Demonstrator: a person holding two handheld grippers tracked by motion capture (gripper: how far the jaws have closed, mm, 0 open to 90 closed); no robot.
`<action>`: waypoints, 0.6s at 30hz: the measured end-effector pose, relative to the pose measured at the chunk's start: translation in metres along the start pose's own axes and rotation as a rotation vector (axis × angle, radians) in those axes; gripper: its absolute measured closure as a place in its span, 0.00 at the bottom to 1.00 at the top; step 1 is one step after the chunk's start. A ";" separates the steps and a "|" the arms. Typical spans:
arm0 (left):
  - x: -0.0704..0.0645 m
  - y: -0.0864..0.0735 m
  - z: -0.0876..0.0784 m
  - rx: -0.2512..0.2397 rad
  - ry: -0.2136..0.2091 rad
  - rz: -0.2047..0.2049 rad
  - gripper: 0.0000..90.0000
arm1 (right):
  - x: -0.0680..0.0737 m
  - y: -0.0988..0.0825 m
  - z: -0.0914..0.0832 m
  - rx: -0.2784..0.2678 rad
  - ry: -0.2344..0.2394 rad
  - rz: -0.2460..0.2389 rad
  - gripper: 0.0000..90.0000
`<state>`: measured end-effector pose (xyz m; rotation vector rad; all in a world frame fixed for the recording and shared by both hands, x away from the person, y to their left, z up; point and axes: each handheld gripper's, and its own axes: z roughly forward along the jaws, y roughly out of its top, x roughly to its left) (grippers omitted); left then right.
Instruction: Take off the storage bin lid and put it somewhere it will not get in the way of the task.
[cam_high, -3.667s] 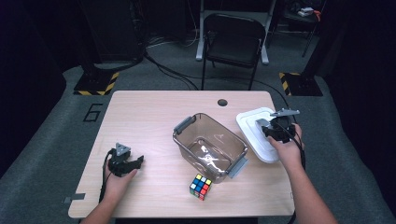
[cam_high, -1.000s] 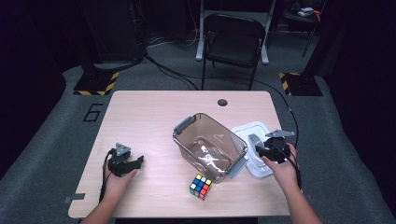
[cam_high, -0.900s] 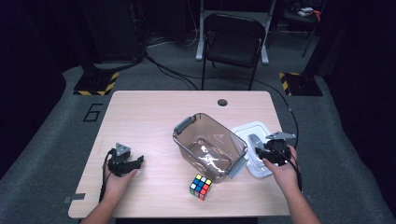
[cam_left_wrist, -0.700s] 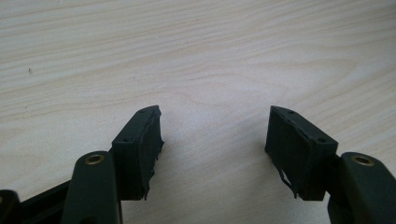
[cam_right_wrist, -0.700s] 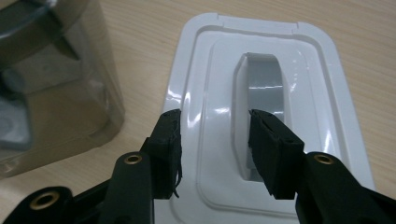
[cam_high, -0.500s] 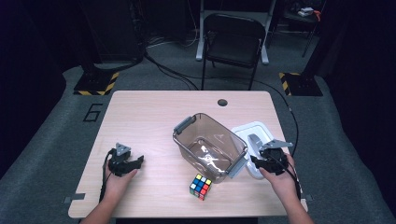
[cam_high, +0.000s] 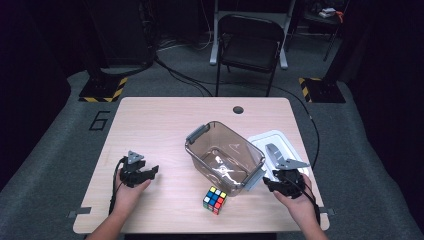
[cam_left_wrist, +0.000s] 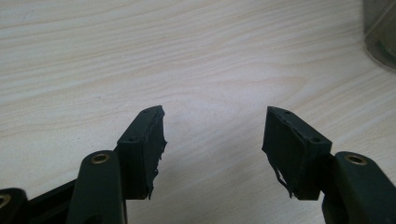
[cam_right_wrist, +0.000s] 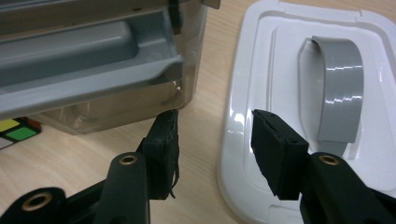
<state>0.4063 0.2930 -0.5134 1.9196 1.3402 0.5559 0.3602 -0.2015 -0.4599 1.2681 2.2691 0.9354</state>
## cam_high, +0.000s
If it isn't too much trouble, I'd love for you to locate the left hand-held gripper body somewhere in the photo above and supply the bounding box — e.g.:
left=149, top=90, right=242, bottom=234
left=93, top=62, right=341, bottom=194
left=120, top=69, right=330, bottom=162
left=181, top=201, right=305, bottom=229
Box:
left=118, top=150, right=148, bottom=189

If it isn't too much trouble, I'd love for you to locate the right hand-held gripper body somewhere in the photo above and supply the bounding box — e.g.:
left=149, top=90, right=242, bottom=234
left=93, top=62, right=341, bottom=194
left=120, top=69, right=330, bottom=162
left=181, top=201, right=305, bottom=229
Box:
left=272, top=158, right=311, bottom=200

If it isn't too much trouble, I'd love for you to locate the white lid with grey handle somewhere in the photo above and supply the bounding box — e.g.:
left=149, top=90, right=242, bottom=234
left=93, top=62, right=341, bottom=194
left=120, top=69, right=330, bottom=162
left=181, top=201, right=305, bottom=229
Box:
left=247, top=129, right=315, bottom=178

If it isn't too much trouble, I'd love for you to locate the multicoloured puzzle cube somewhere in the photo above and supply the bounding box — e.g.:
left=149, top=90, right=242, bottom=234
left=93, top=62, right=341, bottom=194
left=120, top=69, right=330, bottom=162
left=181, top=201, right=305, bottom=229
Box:
left=202, top=185, right=229, bottom=216

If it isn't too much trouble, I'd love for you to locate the transparent brown storage box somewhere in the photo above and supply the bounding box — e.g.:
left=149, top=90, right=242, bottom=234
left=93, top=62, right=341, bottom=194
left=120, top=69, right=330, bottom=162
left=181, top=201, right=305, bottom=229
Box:
left=184, top=120, right=268, bottom=198

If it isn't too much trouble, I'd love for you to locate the person's right hand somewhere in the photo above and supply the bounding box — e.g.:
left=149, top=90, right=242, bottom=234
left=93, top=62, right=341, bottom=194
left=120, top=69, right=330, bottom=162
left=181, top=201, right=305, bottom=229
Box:
left=273, top=174, right=318, bottom=221

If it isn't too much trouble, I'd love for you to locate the person's left hand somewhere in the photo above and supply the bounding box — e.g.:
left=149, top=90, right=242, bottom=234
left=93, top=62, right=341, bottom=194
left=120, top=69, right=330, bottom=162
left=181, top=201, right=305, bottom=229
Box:
left=111, top=172, right=152, bottom=217

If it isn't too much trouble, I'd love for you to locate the black striped stand base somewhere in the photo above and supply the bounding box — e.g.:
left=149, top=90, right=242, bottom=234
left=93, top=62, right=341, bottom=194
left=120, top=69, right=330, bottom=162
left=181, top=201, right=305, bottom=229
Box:
left=298, top=76, right=347, bottom=104
left=78, top=76, right=129, bottom=104

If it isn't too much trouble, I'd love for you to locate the black equipment cabinet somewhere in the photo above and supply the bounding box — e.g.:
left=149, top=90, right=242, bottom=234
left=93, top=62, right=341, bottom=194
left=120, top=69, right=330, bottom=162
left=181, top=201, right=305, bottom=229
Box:
left=94, top=0, right=153, bottom=67

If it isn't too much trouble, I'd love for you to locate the black folding chair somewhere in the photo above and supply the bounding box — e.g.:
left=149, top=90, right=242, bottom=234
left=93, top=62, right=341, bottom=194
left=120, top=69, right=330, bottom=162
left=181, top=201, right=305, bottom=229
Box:
left=215, top=13, right=286, bottom=98

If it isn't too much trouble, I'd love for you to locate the white and orange object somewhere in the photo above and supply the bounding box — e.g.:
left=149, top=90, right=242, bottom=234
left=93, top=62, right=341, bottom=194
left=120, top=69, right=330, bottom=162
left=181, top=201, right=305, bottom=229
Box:
left=317, top=6, right=345, bottom=20

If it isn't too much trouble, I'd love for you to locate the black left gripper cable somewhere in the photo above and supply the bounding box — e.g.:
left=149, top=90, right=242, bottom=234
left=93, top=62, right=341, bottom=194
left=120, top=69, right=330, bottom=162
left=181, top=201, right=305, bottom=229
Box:
left=108, top=157, right=129, bottom=216

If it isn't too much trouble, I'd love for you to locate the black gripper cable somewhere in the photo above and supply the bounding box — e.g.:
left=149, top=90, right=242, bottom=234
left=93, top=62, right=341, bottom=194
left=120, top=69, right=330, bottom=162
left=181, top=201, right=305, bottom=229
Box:
left=288, top=174, right=322, bottom=226
left=108, top=157, right=129, bottom=216

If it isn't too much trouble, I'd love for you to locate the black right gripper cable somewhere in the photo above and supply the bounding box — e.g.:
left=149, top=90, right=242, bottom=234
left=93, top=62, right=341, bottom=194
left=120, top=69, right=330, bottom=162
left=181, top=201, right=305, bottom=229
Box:
left=288, top=174, right=322, bottom=226

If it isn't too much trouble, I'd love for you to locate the white floor cable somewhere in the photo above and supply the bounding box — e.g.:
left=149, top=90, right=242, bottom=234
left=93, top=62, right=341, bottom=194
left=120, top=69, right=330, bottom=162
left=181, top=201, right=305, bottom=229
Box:
left=155, top=31, right=215, bottom=53

